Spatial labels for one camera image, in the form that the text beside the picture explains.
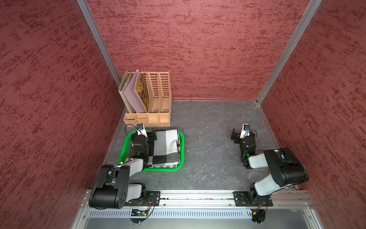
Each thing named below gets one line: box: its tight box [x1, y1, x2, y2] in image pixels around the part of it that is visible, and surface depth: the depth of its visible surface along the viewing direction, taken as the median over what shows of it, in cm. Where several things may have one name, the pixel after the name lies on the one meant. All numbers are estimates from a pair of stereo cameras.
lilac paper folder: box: [122, 68, 148, 114], surface depth 94 cm
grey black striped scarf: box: [145, 129, 181, 169], surface depth 83 cm
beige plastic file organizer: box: [122, 71, 173, 128], surface depth 108 cm
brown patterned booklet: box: [136, 72, 150, 113], surface depth 105 cm
